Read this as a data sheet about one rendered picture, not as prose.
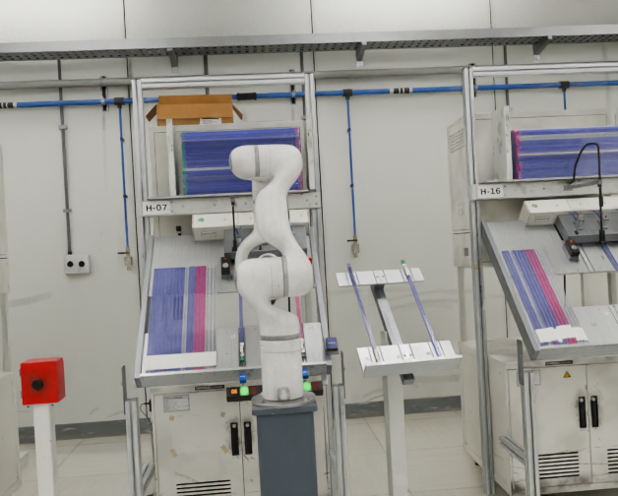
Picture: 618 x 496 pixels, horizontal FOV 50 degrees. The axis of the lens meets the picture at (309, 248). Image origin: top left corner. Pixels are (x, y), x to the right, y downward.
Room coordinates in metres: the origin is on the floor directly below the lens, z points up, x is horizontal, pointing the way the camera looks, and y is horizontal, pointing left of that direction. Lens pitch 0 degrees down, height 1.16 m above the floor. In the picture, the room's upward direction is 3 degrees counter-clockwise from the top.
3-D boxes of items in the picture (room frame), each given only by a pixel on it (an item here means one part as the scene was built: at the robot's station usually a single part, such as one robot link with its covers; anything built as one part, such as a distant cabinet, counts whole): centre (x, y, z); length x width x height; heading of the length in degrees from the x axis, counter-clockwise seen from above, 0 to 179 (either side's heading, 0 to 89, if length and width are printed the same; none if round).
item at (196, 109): (3.17, 0.40, 1.82); 0.68 x 0.30 x 0.20; 94
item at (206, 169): (2.88, 0.27, 1.52); 0.51 x 0.13 x 0.27; 94
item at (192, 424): (3.00, 0.34, 0.31); 0.70 x 0.65 x 0.62; 94
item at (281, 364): (1.97, 0.10, 0.79); 0.19 x 0.19 x 0.18
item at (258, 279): (1.96, 0.13, 1.00); 0.19 x 0.12 x 0.24; 97
